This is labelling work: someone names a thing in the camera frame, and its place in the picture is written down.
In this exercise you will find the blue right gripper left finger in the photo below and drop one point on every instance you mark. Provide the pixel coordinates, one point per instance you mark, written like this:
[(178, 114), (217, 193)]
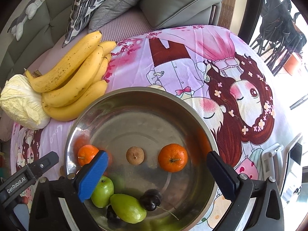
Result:
[(59, 204)]

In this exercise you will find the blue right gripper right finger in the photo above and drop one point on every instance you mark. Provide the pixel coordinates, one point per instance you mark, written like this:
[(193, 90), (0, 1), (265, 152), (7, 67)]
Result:
[(267, 212)]

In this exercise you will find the round green jujube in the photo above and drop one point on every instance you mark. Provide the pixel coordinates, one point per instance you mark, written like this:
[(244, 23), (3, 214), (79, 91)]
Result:
[(102, 192)]

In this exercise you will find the orange tangerine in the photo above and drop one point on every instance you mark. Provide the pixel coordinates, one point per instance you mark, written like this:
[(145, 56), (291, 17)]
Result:
[(172, 158), (86, 153)]

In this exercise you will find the elongated green jujube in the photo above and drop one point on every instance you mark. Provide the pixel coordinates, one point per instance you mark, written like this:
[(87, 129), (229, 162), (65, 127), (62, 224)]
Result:
[(128, 208)]

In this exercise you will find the brown longan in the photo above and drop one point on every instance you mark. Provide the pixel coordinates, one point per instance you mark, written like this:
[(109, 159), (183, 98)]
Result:
[(135, 155), (62, 171)]

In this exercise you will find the dark cherry with stem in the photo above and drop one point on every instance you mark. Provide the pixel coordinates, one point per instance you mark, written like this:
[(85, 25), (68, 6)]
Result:
[(151, 200)]

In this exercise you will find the napa cabbage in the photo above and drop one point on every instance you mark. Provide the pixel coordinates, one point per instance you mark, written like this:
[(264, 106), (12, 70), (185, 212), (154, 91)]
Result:
[(23, 104)]

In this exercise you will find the bottom yellow banana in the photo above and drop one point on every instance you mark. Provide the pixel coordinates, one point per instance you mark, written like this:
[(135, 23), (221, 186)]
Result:
[(72, 111)]

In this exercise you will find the yellow banana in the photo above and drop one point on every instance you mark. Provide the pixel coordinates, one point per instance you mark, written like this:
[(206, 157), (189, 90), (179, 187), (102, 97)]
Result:
[(72, 111), (78, 84)]

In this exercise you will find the middle yellow banana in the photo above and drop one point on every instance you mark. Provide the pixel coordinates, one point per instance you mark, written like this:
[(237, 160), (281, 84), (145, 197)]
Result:
[(78, 84)]

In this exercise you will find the stainless steel round basin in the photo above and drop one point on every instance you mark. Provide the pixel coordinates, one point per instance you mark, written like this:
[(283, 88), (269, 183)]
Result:
[(150, 119)]

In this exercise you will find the top spotted banana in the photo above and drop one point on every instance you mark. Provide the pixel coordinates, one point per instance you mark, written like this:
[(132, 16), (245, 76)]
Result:
[(67, 65)]

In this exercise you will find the grey sofa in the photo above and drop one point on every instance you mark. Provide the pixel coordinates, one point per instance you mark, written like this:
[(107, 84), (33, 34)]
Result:
[(40, 34)]

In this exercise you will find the grey white plush toy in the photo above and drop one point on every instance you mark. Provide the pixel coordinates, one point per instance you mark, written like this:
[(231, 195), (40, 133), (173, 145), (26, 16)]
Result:
[(17, 25)]

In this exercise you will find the hidden rear banana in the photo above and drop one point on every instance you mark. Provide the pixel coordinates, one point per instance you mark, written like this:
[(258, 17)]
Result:
[(107, 46)]

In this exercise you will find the black folding chair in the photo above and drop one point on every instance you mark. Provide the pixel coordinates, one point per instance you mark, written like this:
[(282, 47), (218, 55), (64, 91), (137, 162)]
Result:
[(279, 37)]

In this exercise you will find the black white patterned cushion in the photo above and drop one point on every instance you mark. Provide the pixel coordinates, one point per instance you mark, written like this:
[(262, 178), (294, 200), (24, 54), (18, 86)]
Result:
[(80, 15)]

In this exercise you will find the grey fabric cushion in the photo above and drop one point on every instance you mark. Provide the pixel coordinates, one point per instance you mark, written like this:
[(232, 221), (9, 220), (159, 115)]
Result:
[(109, 10)]

